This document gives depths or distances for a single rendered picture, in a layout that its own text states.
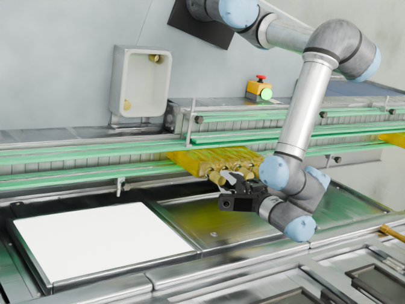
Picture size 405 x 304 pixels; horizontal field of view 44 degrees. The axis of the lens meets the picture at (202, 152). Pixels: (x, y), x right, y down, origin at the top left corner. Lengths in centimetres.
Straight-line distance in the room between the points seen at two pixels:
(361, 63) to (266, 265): 61
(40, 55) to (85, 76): 16
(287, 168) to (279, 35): 54
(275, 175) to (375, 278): 53
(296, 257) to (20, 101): 95
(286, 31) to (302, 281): 74
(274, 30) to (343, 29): 35
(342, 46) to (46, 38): 86
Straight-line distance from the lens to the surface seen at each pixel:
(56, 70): 163
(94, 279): 125
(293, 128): 125
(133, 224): 148
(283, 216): 134
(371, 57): 143
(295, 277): 146
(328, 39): 131
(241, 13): 162
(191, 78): 186
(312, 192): 131
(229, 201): 140
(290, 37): 158
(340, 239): 169
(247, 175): 160
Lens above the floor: 225
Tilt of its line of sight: 48 degrees down
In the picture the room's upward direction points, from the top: 122 degrees clockwise
